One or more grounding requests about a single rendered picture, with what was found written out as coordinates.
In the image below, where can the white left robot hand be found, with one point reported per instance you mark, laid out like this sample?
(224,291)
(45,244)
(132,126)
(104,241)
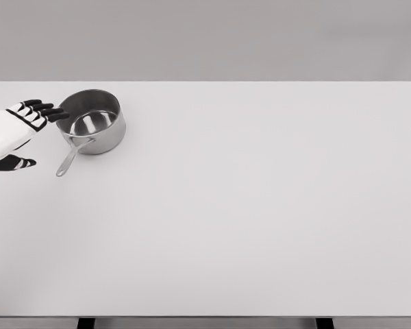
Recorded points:
(7,128)

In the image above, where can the stainless steel saucepan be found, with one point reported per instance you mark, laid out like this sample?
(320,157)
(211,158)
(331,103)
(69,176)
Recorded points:
(99,132)

